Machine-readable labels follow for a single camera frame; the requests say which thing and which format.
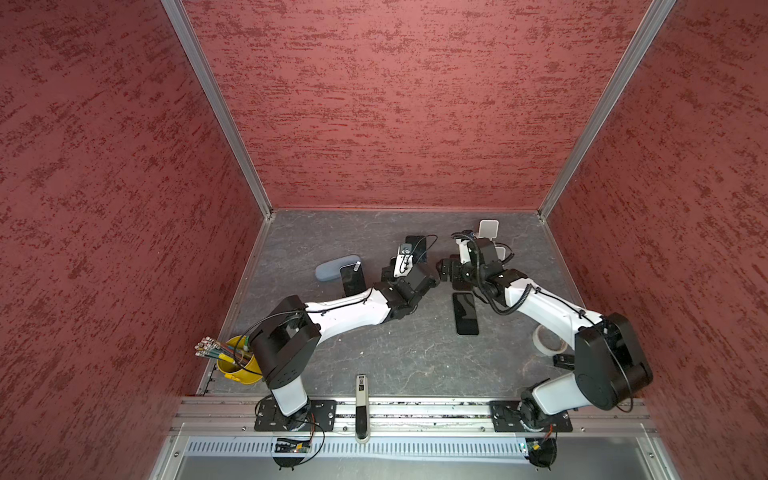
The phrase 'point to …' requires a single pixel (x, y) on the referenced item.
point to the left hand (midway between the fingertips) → (402, 274)
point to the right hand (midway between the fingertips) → (446, 270)
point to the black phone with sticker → (463, 276)
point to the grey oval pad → (330, 270)
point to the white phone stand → (488, 228)
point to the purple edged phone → (353, 281)
